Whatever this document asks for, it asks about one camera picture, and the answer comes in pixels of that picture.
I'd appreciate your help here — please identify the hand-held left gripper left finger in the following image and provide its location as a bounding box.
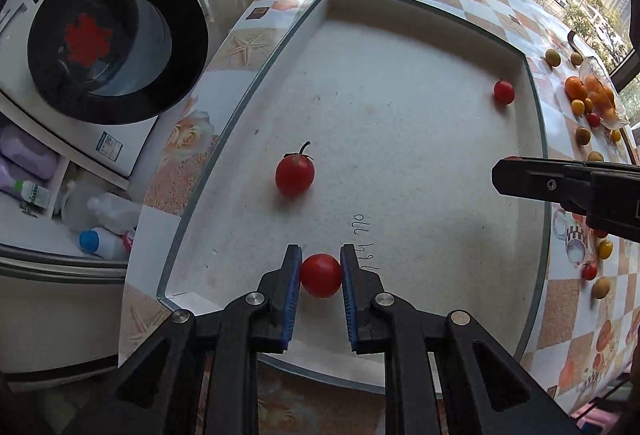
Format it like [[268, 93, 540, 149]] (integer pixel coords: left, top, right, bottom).
[[65, 244, 304, 435]]

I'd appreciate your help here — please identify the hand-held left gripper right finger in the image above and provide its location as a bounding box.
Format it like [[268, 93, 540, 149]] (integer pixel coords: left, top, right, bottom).
[[339, 243, 581, 435]]

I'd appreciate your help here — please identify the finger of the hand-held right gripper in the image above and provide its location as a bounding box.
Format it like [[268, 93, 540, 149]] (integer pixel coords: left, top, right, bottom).
[[492, 156, 591, 204]]

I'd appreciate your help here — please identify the large white tray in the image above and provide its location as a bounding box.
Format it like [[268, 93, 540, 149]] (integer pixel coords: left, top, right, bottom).
[[156, 0, 552, 391]]

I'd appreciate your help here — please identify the clear bowl of small fruits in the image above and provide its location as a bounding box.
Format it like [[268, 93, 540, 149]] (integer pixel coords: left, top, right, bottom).
[[579, 56, 632, 132]]

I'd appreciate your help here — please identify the red cherry tomato with stem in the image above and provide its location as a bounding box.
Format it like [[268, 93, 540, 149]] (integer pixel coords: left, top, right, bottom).
[[275, 141, 316, 198]]

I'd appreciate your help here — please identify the patterned checkered tablecloth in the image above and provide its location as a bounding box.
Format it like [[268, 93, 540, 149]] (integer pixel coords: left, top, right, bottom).
[[118, 0, 640, 435]]

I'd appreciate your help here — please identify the white bottle with blue cap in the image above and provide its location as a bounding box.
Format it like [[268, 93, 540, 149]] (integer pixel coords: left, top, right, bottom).
[[78, 228, 132, 261]]

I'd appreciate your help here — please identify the clear plastic bottle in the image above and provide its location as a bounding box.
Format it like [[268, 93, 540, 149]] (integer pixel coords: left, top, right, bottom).
[[86, 193, 142, 236]]

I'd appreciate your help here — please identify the white plastic jug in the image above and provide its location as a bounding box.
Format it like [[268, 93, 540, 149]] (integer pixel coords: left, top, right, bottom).
[[60, 180, 101, 235]]

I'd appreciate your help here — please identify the white bottle with green label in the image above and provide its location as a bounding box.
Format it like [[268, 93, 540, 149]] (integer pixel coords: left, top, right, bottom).
[[12, 180, 53, 210]]

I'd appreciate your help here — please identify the white washing machine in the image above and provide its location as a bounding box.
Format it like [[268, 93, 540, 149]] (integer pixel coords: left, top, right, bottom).
[[0, 0, 212, 188]]

